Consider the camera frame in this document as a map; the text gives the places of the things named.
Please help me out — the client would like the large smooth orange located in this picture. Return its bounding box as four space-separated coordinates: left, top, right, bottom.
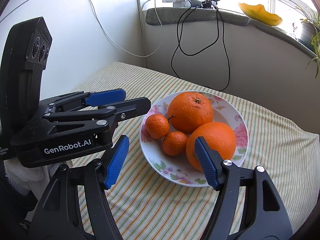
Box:
186 122 236 172

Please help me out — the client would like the floral white plate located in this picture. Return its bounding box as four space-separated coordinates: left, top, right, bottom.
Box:
140 91 249 187

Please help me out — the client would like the small mandarin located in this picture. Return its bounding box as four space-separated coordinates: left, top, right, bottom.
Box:
162 131 188 157
145 114 170 139

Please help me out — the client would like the large dimpled orange with stem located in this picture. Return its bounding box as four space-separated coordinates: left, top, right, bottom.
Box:
168 92 214 134

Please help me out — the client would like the left hand white glove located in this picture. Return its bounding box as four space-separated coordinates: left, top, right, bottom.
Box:
4 158 73 200

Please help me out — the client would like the striped table cloth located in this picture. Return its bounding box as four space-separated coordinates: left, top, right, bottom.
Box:
76 62 319 239

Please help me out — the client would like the white cabinet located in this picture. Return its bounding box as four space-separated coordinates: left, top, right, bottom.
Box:
1 0 145 99

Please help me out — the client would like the grey window sill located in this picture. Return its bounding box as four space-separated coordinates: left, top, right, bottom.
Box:
145 7 316 59

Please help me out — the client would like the potted spider plant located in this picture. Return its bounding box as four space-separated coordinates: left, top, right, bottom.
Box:
284 0 319 79

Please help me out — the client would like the white cable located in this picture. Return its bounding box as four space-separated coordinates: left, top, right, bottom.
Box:
82 0 164 58

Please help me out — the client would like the black cable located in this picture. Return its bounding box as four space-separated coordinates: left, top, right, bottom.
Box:
171 0 231 92

